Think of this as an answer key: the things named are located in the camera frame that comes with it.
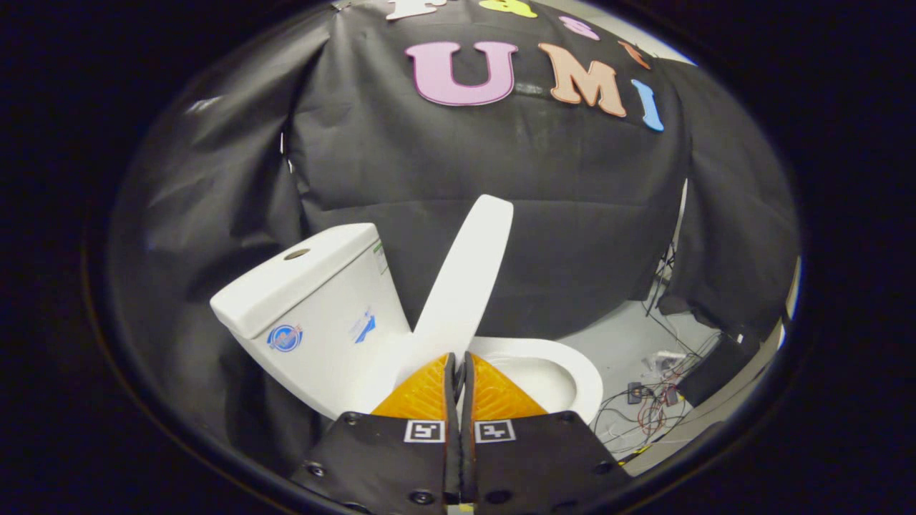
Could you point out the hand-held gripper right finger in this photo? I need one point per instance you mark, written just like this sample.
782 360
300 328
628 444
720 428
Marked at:
529 458

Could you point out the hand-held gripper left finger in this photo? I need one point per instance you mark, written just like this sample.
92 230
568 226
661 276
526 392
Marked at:
386 458

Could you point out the white toilet lid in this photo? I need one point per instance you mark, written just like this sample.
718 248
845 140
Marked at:
469 279

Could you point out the white ceramic toilet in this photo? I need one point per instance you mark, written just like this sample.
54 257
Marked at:
322 300

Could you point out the small black device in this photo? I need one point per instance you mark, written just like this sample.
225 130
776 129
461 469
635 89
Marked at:
635 393

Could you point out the black box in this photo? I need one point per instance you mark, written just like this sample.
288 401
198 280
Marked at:
715 368

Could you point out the black backdrop cloth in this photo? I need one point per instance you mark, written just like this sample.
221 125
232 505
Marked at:
558 214

